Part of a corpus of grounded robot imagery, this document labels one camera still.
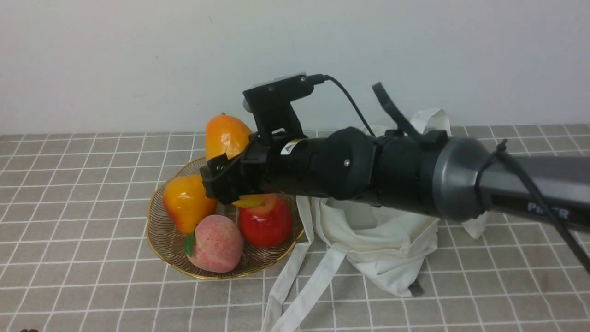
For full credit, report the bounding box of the red apple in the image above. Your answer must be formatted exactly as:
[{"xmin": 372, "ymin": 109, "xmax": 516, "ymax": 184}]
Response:
[{"xmin": 238, "ymin": 194, "xmax": 293, "ymax": 248}]

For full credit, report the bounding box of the pink peach with leaf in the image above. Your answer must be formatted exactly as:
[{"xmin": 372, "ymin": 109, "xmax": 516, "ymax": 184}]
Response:
[{"xmin": 184, "ymin": 214, "xmax": 244, "ymax": 273}]

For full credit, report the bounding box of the orange yellow mango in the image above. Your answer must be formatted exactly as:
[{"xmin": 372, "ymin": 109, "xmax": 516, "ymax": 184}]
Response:
[{"xmin": 205, "ymin": 113, "xmax": 266, "ymax": 209}]

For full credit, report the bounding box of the white cloth tote bag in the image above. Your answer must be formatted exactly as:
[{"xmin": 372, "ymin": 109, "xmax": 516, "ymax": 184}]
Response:
[{"xmin": 262, "ymin": 108, "xmax": 489, "ymax": 332}]

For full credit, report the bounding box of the gold wire fruit basket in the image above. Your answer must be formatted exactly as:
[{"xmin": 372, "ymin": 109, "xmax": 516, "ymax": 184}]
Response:
[{"xmin": 146, "ymin": 182, "xmax": 306, "ymax": 280}]

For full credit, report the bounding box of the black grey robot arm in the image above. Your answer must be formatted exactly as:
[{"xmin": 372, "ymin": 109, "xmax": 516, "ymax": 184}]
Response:
[{"xmin": 200, "ymin": 127, "xmax": 589, "ymax": 232}]

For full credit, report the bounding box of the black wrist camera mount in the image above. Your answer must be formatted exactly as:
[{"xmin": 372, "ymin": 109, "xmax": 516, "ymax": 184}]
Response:
[{"xmin": 242, "ymin": 73, "xmax": 314, "ymax": 145}]

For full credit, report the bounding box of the orange yellow pear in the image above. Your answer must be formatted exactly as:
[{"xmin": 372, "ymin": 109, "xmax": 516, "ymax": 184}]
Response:
[{"xmin": 162, "ymin": 174, "xmax": 218, "ymax": 235}]

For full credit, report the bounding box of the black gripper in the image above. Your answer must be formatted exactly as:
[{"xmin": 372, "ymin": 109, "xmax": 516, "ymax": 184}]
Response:
[{"xmin": 200, "ymin": 127, "xmax": 383, "ymax": 205}]

